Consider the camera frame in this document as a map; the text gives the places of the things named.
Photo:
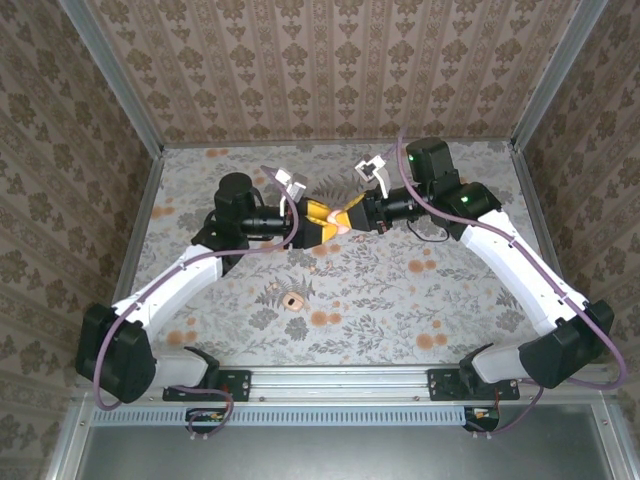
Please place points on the pink earbud charging case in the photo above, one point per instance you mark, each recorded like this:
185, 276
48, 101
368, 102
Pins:
334, 216

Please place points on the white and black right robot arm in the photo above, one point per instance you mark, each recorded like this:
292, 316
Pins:
525, 280

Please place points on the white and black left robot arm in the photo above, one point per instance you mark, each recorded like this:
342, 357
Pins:
170, 285

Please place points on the grey metal sheet panel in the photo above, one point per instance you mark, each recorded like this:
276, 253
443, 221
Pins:
325, 455

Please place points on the aluminium table side rail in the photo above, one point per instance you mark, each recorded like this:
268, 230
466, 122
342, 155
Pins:
534, 200
142, 215

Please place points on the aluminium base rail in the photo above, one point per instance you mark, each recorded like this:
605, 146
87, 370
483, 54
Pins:
340, 382

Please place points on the aluminium corner post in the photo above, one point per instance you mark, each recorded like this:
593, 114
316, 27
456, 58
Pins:
115, 75
555, 75

